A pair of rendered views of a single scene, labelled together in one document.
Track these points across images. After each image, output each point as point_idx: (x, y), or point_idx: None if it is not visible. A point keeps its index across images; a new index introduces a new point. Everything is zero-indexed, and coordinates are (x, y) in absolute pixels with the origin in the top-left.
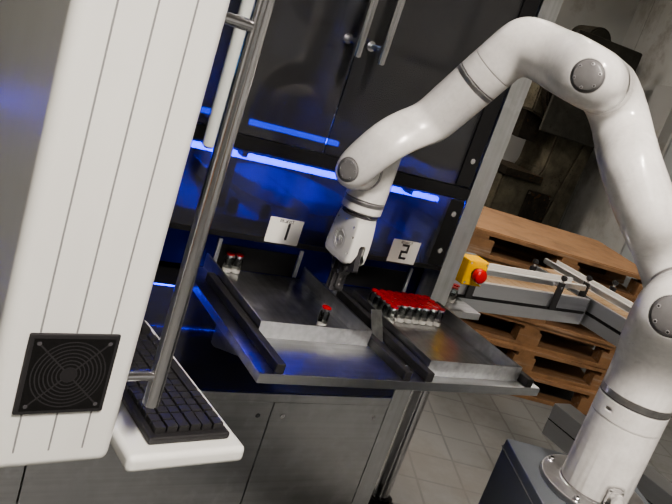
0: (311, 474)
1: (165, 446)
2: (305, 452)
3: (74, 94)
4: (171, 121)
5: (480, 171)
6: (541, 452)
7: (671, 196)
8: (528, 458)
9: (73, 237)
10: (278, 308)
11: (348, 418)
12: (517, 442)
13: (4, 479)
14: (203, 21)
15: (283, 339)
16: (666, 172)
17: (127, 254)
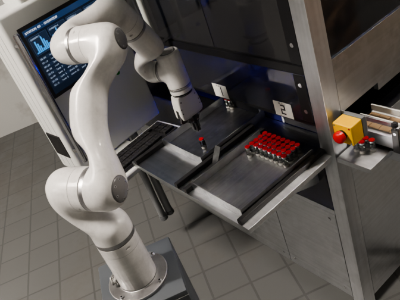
0: (311, 237)
1: None
2: (299, 221)
3: (11, 74)
4: (24, 78)
5: (300, 52)
6: (164, 251)
7: (71, 122)
8: (152, 247)
9: (34, 109)
10: (206, 133)
11: (312, 212)
12: (166, 240)
13: None
14: (9, 50)
15: (172, 150)
16: (73, 106)
17: (44, 114)
